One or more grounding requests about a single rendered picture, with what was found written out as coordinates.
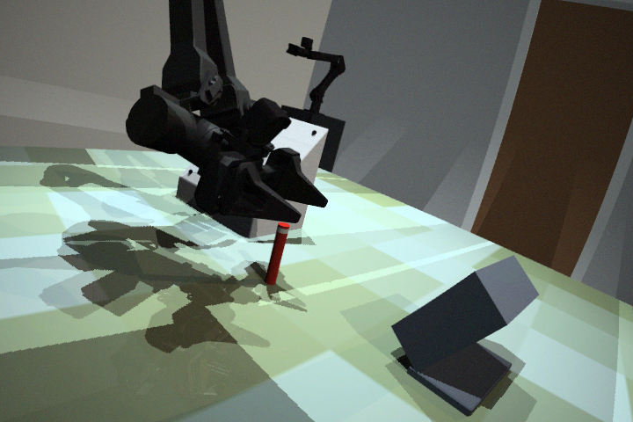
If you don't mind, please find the red peg with white band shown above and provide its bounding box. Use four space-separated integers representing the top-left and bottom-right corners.
265 222 289 285

